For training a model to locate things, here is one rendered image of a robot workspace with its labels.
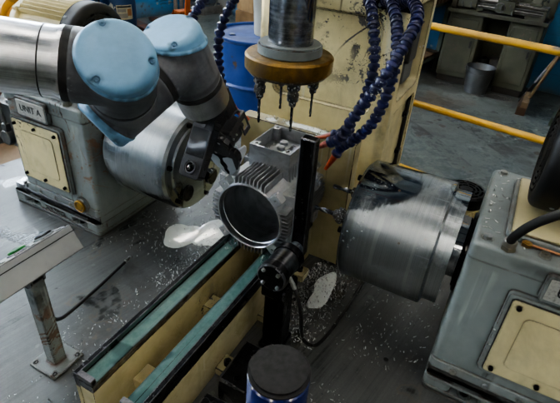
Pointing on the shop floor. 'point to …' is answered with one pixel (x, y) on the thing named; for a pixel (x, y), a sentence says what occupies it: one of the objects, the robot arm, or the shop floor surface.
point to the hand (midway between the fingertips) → (230, 173)
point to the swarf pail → (478, 77)
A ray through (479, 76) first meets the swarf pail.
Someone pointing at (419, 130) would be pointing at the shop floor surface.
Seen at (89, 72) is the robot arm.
